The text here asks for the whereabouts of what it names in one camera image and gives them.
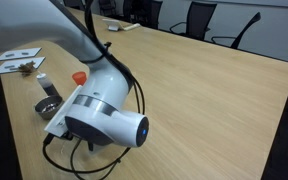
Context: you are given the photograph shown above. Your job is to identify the large orange plastic cup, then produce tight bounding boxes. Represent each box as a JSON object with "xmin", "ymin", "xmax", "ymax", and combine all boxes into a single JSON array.
[{"xmin": 71, "ymin": 71, "xmax": 88, "ymax": 87}]

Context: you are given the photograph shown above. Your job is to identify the white desktop device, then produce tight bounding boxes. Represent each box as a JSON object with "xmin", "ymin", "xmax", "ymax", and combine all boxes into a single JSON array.
[{"xmin": 102, "ymin": 18, "xmax": 142, "ymax": 33}]

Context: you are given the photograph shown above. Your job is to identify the black office chair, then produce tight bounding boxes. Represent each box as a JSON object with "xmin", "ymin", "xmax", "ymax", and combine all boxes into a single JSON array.
[
  {"xmin": 98, "ymin": 0, "xmax": 118, "ymax": 18},
  {"xmin": 169, "ymin": 0, "xmax": 218, "ymax": 42},
  {"xmin": 211, "ymin": 11, "xmax": 262, "ymax": 50},
  {"xmin": 130, "ymin": 0, "xmax": 164, "ymax": 30}
]

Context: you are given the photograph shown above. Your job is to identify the steel bowl with beans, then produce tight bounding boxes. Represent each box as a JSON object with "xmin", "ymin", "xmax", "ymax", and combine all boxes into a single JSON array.
[{"xmin": 34, "ymin": 94, "xmax": 65, "ymax": 121}]

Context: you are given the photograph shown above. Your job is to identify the brown fuzzy small object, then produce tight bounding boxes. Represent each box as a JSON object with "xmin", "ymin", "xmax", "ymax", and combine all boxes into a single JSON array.
[{"xmin": 18, "ymin": 60, "xmax": 37, "ymax": 78}]

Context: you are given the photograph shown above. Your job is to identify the white flat sheet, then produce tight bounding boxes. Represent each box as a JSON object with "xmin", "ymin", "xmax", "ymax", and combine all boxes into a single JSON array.
[
  {"xmin": 0, "ymin": 56, "xmax": 47, "ymax": 76},
  {"xmin": 0, "ymin": 47, "xmax": 42, "ymax": 62}
]

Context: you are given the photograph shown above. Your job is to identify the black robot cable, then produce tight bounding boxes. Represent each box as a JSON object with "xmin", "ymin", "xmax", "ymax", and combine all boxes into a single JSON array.
[{"xmin": 42, "ymin": 0, "xmax": 147, "ymax": 180}]

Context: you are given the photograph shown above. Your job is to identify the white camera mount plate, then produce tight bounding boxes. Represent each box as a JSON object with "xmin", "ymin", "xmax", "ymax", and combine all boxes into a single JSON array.
[{"xmin": 43, "ymin": 84, "xmax": 84, "ymax": 138}]

